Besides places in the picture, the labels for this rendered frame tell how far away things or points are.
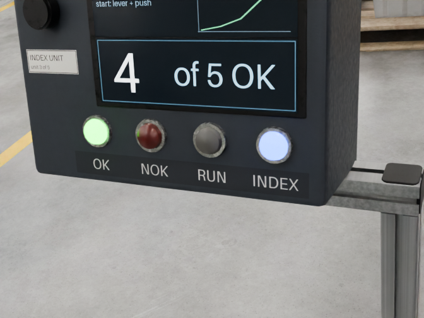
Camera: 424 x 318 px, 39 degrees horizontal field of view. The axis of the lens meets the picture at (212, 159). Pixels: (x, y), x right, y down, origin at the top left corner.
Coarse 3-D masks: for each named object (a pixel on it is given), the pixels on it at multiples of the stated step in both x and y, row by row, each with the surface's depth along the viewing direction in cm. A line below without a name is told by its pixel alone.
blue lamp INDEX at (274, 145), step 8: (272, 128) 42; (280, 128) 42; (264, 136) 42; (272, 136) 42; (280, 136) 42; (288, 136) 42; (256, 144) 43; (264, 144) 42; (272, 144) 42; (280, 144) 41; (288, 144) 42; (264, 152) 42; (272, 152) 42; (280, 152) 42; (288, 152) 42; (272, 160) 42; (280, 160) 42
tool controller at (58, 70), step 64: (64, 0) 46; (128, 0) 44; (192, 0) 42; (256, 0) 40; (320, 0) 38; (64, 64) 48; (192, 64) 43; (256, 64) 41; (320, 64) 39; (64, 128) 50; (128, 128) 47; (192, 128) 45; (256, 128) 43; (320, 128) 41; (256, 192) 44; (320, 192) 42
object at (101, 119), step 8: (88, 120) 48; (96, 120) 48; (104, 120) 48; (88, 128) 48; (96, 128) 48; (104, 128) 48; (88, 136) 48; (96, 136) 48; (104, 136) 48; (96, 144) 49; (104, 144) 48
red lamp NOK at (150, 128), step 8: (144, 120) 46; (152, 120) 46; (136, 128) 47; (144, 128) 46; (152, 128) 46; (160, 128) 46; (136, 136) 47; (144, 136) 46; (152, 136) 45; (160, 136) 46; (144, 144) 46; (152, 144) 46; (160, 144) 46
